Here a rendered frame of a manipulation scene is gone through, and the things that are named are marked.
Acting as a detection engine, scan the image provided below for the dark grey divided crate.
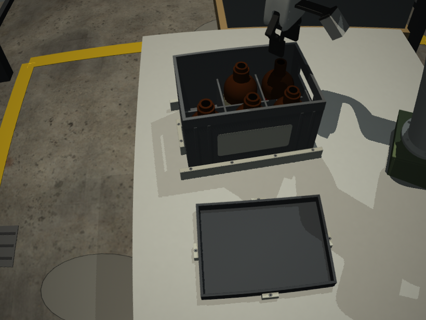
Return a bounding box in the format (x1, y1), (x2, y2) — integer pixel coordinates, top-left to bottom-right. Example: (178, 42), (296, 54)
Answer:
(172, 44), (318, 167)

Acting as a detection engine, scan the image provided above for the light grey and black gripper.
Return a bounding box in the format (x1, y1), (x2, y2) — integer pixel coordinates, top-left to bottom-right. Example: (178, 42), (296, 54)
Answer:
(263, 0), (305, 58)

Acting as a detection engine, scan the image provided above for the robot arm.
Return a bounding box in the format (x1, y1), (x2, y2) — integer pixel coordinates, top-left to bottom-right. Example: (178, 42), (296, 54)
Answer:
(295, 0), (426, 160)

